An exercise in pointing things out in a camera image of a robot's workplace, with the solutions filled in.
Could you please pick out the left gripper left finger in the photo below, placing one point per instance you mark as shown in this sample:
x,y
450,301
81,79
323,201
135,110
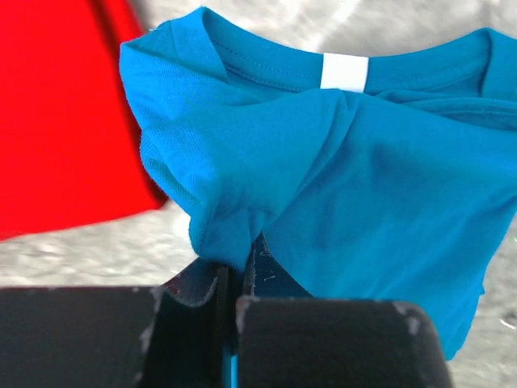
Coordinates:
x,y
171,335

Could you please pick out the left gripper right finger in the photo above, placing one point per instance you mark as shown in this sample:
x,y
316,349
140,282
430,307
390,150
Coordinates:
x,y
288,338

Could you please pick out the blue t shirt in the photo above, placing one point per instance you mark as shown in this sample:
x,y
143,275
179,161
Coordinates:
x,y
382,178

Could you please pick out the folded red t shirt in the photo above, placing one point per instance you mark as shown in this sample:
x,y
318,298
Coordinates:
x,y
69,143

